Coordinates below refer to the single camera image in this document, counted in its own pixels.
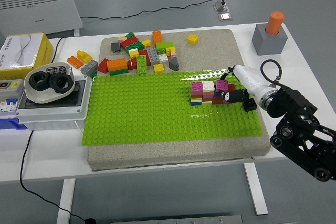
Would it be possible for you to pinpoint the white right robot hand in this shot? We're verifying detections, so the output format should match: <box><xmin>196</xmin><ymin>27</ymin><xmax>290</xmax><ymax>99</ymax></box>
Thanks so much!
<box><xmin>219</xmin><ymin>63</ymin><xmax>276</xmax><ymax>104</ymax></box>

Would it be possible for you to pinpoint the black toy brick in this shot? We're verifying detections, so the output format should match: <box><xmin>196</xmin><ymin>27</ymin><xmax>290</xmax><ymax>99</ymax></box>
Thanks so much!
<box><xmin>241</xmin><ymin>98</ymin><xmax>258</xmax><ymax>113</ymax></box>

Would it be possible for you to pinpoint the magenta toy brick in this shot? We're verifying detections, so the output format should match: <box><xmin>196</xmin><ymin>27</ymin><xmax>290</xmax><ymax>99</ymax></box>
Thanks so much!
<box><xmin>215</xmin><ymin>79</ymin><xmax>229</xmax><ymax>93</ymax></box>
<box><xmin>191</xmin><ymin>81</ymin><xmax>204</xmax><ymax>95</ymax></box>

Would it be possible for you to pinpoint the yellow square toy brick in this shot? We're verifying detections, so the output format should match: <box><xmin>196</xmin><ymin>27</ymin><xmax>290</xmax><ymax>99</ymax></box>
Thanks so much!
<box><xmin>186</xmin><ymin>34</ymin><xmax>200</xmax><ymax>46</ymax></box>

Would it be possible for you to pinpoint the dark grey sloped brick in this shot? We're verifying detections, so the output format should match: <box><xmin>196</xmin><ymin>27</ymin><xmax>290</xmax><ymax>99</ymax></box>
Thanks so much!
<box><xmin>169</xmin><ymin>57</ymin><xmax>181</xmax><ymax>71</ymax></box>

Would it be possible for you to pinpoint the lime green toy brick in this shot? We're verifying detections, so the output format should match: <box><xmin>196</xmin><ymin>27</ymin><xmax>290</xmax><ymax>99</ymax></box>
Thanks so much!
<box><xmin>156</xmin><ymin>41</ymin><xmax>176</xmax><ymax>54</ymax></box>

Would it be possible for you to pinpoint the long lime green brick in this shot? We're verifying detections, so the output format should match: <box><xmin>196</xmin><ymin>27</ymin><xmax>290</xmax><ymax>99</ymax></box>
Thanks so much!
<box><xmin>136</xmin><ymin>55</ymin><xmax>148</xmax><ymax>74</ymax></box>

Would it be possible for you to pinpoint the green studded baseplate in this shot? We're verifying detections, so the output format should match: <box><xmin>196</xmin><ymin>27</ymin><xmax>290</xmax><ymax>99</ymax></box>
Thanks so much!
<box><xmin>81</xmin><ymin>68</ymin><xmax>264</xmax><ymax>146</ymax></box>

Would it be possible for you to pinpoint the dark green toy brick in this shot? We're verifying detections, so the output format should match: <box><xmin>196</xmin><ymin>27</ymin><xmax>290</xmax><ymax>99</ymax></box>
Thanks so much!
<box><xmin>124</xmin><ymin>41</ymin><xmax>144</xmax><ymax>54</ymax></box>

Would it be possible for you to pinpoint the large red toy brick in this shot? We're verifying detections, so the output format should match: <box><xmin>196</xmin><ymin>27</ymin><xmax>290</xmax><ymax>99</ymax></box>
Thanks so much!
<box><xmin>120</xmin><ymin>36</ymin><xmax>140</xmax><ymax>49</ymax></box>

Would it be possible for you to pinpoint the flat green toy brick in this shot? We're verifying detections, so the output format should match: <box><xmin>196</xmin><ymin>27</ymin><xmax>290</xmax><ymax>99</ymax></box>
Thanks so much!
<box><xmin>109</xmin><ymin>68</ymin><xmax>130</xmax><ymax>76</ymax></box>

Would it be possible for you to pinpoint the large orange toy brick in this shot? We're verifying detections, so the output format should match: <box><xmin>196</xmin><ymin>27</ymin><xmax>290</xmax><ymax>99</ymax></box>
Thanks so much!
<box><xmin>107</xmin><ymin>58</ymin><xmax>129</xmax><ymax>72</ymax></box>

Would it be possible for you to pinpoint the red sloped toy brick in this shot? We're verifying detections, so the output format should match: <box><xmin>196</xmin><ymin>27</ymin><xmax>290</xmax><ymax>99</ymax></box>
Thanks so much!
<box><xmin>98</xmin><ymin>58</ymin><xmax>110</xmax><ymax>74</ymax></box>

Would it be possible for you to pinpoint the yellow sloped toy brick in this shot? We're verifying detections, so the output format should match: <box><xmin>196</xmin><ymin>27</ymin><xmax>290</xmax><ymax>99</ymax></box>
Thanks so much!
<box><xmin>76</xmin><ymin>50</ymin><xmax>93</xmax><ymax>64</ymax></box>

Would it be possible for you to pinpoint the grey block holder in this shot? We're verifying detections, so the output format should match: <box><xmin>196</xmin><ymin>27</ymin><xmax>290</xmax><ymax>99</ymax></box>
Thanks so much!
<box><xmin>251</xmin><ymin>23</ymin><xmax>289</xmax><ymax>56</ymax></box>

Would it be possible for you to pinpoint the grey-brown foam mat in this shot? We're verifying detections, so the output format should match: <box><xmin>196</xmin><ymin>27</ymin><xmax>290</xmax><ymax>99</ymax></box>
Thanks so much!
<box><xmin>86</xmin><ymin>28</ymin><xmax>271</xmax><ymax>172</ymax></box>

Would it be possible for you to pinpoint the orange cylinder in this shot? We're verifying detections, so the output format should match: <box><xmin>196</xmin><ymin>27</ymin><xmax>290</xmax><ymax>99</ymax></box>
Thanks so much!
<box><xmin>265</xmin><ymin>11</ymin><xmax>285</xmax><ymax>35</ymax></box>

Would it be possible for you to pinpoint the metal floor plate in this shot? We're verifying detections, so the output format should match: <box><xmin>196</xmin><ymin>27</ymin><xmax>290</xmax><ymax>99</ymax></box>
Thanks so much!
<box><xmin>217</xmin><ymin>13</ymin><xmax>234</xmax><ymax>22</ymax></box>

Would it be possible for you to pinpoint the metal floor socket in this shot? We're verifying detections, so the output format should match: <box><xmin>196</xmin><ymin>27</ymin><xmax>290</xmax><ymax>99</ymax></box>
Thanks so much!
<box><xmin>213</xmin><ymin>0</ymin><xmax>232</xmax><ymax>13</ymax></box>

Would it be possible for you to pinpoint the white table leg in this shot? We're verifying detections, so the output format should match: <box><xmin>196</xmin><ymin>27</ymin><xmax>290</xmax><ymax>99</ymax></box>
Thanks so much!
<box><xmin>56</xmin><ymin>178</ymin><xmax>77</xmax><ymax>224</ymax></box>
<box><xmin>243</xmin><ymin>162</ymin><xmax>269</xmax><ymax>216</ymax></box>

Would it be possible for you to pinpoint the black terminal block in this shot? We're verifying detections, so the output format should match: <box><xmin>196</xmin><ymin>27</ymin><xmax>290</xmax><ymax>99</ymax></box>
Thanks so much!
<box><xmin>46</xmin><ymin>65</ymin><xmax>66</xmax><ymax>75</ymax></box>

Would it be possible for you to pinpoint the large black hex nut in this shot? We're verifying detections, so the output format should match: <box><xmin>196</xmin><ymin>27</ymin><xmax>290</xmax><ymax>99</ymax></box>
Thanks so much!
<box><xmin>49</xmin><ymin>73</ymin><xmax>73</xmax><ymax>94</ymax></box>
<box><xmin>28</xmin><ymin>71</ymin><xmax>51</xmax><ymax>92</ymax></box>

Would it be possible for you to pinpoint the grey electrical junction box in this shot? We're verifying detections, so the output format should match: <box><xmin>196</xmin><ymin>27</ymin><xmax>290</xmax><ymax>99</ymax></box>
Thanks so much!
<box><xmin>15</xmin><ymin>74</ymin><xmax>93</xmax><ymax>132</ymax></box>

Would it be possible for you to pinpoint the white plastic bowl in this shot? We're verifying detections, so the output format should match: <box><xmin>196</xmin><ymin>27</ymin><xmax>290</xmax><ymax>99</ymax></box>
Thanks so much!
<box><xmin>24</xmin><ymin>61</ymin><xmax>76</xmax><ymax>104</ymax></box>

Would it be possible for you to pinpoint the white panel heater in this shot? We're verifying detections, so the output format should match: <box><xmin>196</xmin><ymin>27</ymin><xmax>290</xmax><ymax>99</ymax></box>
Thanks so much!
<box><xmin>0</xmin><ymin>0</ymin><xmax>83</xmax><ymax>37</ymax></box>

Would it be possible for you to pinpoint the yellow and white tissue box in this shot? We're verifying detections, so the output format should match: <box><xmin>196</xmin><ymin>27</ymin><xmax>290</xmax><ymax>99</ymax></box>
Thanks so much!
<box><xmin>0</xmin><ymin>32</ymin><xmax>55</xmax><ymax>80</ymax></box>

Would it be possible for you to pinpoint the white circuit breaker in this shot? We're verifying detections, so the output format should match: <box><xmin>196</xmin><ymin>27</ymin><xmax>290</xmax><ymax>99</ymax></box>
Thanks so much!
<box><xmin>0</xmin><ymin>98</ymin><xmax>20</xmax><ymax>116</ymax></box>

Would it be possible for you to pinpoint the black floor cable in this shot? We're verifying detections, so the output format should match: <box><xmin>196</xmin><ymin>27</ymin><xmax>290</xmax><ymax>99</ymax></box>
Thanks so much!
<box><xmin>80</xmin><ymin>0</ymin><xmax>226</xmax><ymax>22</ymax></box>

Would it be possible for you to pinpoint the black cable with plug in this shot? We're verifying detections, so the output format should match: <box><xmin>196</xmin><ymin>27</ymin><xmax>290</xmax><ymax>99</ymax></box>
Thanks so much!
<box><xmin>19</xmin><ymin>130</ymin><xmax>97</xmax><ymax>224</ymax></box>

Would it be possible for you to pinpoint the grey switch box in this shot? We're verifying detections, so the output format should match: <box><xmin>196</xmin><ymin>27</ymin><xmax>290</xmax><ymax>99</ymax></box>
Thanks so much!
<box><xmin>0</xmin><ymin>79</ymin><xmax>26</xmax><ymax>100</ymax></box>

